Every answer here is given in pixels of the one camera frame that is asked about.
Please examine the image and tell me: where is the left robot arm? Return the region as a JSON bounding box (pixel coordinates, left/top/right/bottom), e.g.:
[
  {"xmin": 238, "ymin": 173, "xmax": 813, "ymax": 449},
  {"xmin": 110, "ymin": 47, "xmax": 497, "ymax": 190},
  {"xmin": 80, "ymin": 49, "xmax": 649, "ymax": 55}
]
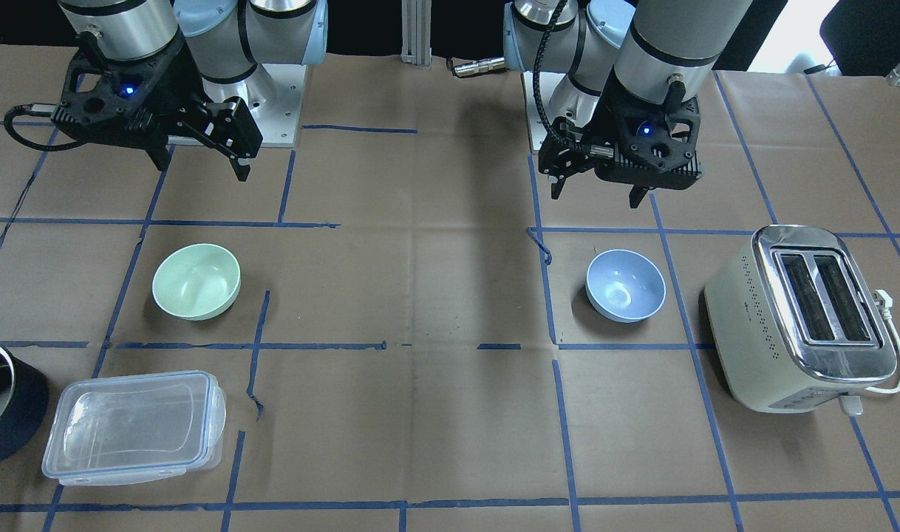
[{"xmin": 503, "ymin": 1, "xmax": 750, "ymax": 208}]

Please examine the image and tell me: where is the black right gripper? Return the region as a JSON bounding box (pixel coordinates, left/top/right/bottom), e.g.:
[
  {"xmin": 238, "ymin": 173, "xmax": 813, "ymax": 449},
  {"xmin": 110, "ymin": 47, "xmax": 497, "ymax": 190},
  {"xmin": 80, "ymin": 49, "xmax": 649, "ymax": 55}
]
[{"xmin": 51, "ymin": 33, "xmax": 251, "ymax": 183}]

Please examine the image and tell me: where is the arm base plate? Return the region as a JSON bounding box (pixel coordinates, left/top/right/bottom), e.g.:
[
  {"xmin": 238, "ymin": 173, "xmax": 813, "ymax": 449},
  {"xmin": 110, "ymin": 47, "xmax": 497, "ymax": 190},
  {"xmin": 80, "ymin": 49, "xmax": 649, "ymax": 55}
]
[
  {"xmin": 163, "ymin": 58, "xmax": 309, "ymax": 159},
  {"xmin": 522, "ymin": 72, "xmax": 565, "ymax": 154}
]

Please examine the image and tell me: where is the cream toaster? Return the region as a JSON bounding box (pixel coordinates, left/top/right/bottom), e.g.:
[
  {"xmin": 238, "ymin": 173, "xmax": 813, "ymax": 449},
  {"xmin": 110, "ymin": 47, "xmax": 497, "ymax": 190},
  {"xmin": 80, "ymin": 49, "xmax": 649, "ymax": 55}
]
[{"xmin": 703, "ymin": 225, "xmax": 900, "ymax": 417}]

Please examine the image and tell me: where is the silver cable connector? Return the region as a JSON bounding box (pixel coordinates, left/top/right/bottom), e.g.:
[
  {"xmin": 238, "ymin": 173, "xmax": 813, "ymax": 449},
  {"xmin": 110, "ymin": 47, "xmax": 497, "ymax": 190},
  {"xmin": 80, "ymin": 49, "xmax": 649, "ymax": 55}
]
[{"xmin": 446, "ymin": 57, "xmax": 507, "ymax": 78}]

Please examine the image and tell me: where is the white toaster cord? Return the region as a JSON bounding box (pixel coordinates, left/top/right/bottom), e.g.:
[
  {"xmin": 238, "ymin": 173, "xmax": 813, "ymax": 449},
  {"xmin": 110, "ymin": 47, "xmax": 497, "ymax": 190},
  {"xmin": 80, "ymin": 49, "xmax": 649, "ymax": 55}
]
[{"xmin": 838, "ymin": 290, "xmax": 900, "ymax": 416}]

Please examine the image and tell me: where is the blue bowl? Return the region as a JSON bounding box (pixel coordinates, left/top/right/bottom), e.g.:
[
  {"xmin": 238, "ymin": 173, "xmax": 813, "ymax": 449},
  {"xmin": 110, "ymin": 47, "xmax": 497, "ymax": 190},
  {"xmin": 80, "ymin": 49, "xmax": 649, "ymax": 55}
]
[{"xmin": 585, "ymin": 249, "xmax": 667, "ymax": 323}]

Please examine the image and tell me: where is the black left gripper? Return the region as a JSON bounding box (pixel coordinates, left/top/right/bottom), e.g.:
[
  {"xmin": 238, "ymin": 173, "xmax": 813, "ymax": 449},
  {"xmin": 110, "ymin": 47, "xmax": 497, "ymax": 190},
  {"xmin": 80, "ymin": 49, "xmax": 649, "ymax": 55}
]
[{"xmin": 538, "ymin": 74, "xmax": 703, "ymax": 209}]

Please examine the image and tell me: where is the black pot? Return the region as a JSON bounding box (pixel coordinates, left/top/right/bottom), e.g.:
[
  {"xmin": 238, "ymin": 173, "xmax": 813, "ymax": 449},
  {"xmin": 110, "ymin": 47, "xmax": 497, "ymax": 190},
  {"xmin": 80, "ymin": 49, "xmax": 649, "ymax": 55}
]
[{"xmin": 0, "ymin": 346, "xmax": 50, "ymax": 462}]

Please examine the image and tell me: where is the green bowl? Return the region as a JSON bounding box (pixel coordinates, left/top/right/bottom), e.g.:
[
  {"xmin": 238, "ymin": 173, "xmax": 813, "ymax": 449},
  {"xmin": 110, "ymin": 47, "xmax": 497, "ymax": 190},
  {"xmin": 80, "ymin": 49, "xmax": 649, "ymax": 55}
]
[{"xmin": 151, "ymin": 243, "xmax": 242, "ymax": 322}]

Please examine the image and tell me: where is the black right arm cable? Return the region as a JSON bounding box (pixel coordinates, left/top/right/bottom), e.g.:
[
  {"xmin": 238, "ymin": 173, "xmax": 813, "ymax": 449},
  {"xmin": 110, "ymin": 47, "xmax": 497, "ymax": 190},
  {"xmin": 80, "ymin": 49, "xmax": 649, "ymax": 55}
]
[{"xmin": 532, "ymin": 0, "xmax": 591, "ymax": 152}]

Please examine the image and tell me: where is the clear plastic food container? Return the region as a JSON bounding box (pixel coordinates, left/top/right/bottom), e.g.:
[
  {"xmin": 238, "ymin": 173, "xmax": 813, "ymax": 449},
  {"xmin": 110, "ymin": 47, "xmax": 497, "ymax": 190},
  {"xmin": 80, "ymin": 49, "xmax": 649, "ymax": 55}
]
[{"xmin": 41, "ymin": 370, "xmax": 226, "ymax": 487}]

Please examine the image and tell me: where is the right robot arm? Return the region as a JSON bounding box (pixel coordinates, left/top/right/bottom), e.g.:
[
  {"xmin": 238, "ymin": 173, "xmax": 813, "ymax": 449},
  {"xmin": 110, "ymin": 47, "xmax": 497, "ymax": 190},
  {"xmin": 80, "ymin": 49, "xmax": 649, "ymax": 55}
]
[{"xmin": 50, "ymin": 1, "xmax": 329, "ymax": 182}]

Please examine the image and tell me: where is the aluminium frame post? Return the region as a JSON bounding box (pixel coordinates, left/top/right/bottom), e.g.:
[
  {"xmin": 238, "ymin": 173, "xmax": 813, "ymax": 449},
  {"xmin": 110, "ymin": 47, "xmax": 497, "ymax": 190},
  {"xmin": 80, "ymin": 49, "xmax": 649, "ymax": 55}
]
[{"xmin": 400, "ymin": 0, "xmax": 432, "ymax": 69}]

